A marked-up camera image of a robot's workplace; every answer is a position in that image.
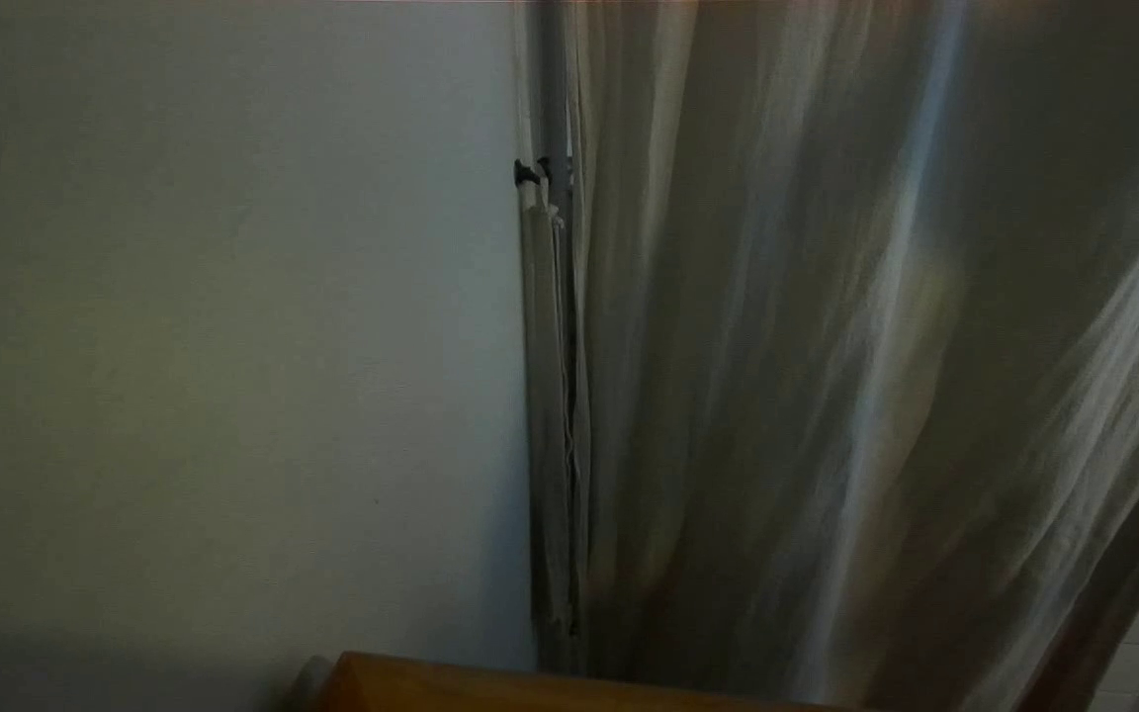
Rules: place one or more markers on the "white sheer curtain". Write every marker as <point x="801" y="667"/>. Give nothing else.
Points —
<point x="834" y="343"/>

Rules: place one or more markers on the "grey vertical curtain rail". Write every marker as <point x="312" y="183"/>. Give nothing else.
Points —
<point x="552" y="395"/>

